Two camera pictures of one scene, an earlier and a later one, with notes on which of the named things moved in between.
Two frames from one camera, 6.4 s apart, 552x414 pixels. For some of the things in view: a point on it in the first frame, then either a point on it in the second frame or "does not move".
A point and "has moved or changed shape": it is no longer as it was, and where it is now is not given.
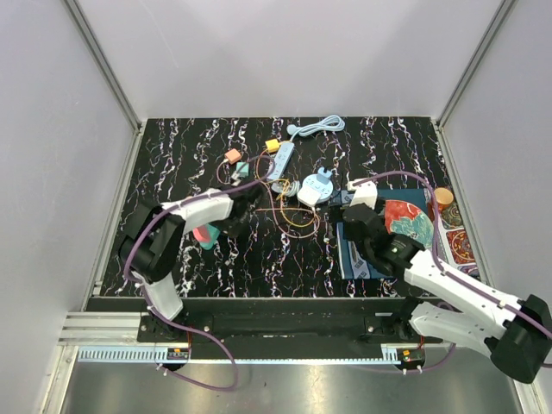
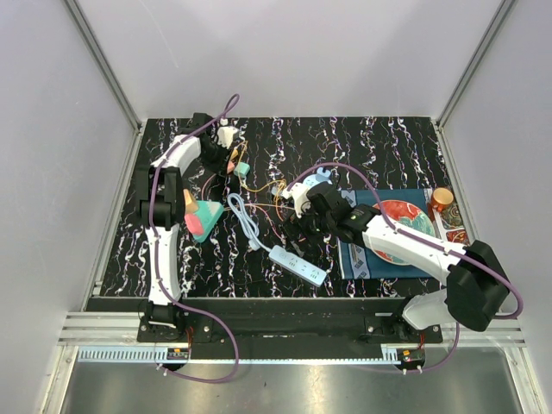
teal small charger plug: (245, 170) does not move
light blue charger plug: (327, 173) does not move
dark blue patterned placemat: (354, 260) does not move
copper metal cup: (443, 197) does not move
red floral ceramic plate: (403, 217) does not move
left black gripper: (232, 229) -> (219, 167)
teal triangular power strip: (215, 234) has moved or changed shape
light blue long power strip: (281, 160) -> (297, 266)
